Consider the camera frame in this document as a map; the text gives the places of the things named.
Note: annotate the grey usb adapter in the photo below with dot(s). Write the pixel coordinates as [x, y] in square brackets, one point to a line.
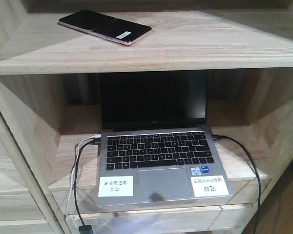
[85, 229]

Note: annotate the white right label sticker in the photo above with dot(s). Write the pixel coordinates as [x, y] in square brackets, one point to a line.
[205, 186]

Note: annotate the white left label sticker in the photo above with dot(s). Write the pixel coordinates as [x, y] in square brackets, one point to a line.
[116, 186]

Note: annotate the white label sticker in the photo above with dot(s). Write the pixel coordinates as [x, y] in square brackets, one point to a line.
[116, 186]
[205, 186]

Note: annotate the silver laptop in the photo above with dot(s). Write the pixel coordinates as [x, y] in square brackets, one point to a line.
[154, 127]

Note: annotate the wooden desk shelf unit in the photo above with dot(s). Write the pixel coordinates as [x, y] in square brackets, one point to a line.
[246, 44]

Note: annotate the black smartphone with pink frame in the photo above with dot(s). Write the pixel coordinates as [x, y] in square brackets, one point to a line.
[106, 27]

